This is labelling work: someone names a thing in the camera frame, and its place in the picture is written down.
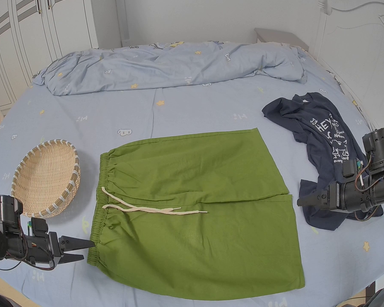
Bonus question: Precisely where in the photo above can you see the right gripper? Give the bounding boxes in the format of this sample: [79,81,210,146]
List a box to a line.
[327,181,374,212]

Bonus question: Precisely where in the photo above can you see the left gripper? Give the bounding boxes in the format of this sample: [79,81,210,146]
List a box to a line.
[27,231,96,271]

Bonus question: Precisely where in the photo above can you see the green shorts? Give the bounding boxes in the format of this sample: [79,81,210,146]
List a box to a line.
[86,127,306,297]

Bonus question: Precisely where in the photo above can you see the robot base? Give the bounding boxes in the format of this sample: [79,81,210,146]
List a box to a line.
[365,282,384,307]

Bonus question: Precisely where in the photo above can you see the round woven basket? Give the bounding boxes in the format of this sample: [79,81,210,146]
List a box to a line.
[11,139,81,218]

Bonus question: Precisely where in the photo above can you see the bed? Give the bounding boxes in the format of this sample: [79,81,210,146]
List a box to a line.
[0,0,384,307]

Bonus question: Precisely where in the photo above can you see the dark blue T-shirt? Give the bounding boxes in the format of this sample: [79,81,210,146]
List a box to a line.
[262,92,384,231]

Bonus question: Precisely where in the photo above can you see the grey bedside table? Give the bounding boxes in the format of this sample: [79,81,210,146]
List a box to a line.
[254,28,309,51]

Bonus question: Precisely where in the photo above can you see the pale blue quilt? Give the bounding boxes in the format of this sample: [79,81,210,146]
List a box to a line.
[31,40,308,96]

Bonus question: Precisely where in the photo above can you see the white wardrobe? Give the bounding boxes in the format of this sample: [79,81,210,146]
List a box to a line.
[0,0,99,114]

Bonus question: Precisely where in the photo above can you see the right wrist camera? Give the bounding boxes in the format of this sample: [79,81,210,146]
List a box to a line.
[342,158,361,178]

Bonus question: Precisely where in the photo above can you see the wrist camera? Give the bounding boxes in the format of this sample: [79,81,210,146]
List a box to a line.
[30,217,49,236]
[342,158,361,178]

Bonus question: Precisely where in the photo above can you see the black cable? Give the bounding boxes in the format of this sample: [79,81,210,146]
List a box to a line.
[0,257,23,270]
[354,205,384,222]

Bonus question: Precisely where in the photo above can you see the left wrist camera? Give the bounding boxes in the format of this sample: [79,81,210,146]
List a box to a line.
[30,217,49,236]

